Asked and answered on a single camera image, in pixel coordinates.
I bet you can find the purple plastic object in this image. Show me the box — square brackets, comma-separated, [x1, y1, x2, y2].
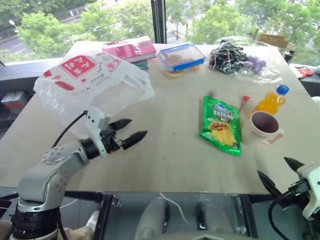
[243, 55, 267, 75]

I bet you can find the red packet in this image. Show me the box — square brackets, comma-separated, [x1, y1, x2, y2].
[294, 66, 315, 80]

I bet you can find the grey box with red label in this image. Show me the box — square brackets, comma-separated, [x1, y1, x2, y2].
[0, 90, 30, 116]

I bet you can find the orange juice bottle blue cap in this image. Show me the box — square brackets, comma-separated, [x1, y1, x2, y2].
[251, 84, 291, 117]

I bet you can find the brown cardboard box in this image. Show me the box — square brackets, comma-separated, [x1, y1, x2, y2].
[257, 33, 290, 50]

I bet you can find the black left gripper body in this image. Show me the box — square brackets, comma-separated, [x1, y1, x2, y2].
[99, 122, 126, 155]

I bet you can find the clear blue-lidded food container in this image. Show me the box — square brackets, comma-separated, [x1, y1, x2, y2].
[156, 43, 207, 74]

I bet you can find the metal table bracket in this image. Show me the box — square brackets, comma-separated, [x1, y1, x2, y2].
[111, 196, 124, 209]

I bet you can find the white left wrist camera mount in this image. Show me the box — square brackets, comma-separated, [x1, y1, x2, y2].
[83, 106, 111, 158]

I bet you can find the white red-printed plastic bag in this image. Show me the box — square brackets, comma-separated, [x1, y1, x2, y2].
[33, 51, 156, 138]

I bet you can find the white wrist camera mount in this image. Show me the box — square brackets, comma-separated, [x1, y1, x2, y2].
[296, 161, 320, 221]
[83, 106, 111, 158]

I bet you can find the white mug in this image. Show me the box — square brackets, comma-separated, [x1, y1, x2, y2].
[240, 110, 286, 147]

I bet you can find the clear plastic bag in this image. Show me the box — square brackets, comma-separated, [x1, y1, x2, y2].
[208, 36, 285, 85]

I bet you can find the black table leg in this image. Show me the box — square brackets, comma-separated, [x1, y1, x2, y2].
[93, 193, 114, 240]

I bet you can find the black and white cord bundle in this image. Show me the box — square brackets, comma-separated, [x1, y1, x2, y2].
[208, 41, 250, 75]

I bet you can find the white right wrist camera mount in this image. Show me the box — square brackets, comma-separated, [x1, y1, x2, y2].
[296, 161, 320, 221]

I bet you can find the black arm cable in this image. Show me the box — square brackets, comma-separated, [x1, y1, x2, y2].
[51, 110, 88, 149]
[268, 191, 292, 240]

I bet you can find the red lollipop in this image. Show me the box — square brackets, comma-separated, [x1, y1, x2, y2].
[237, 94, 251, 114]

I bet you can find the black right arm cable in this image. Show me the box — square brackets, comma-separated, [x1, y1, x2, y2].
[268, 191, 292, 240]

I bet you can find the black window mullion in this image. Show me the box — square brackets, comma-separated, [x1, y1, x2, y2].
[150, 0, 168, 45]

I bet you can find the thin white cable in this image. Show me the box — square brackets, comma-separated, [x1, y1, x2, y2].
[158, 191, 194, 226]

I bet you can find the small black device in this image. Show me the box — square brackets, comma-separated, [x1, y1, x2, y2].
[283, 49, 296, 65]

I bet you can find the yellow flat item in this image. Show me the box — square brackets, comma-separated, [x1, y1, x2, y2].
[161, 66, 201, 79]

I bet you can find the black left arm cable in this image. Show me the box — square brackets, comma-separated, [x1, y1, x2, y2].
[51, 110, 88, 149]

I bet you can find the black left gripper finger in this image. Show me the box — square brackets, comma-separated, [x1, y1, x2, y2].
[111, 118, 133, 131]
[121, 130, 149, 151]

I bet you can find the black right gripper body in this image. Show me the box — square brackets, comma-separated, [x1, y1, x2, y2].
[279, 178, 314, 209]

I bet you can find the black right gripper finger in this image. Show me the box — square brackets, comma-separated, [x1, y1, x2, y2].
[283, 156, 306, 174]
[257, 169, 284, 204]

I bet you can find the green chip bag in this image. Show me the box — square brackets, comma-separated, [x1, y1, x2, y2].
[199, 94, 243, 157]

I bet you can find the red pink box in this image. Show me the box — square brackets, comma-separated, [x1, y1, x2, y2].
[102, 35, 157, 64]

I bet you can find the teal flat item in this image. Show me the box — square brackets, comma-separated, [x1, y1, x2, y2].
[133, 58, 150, 70]

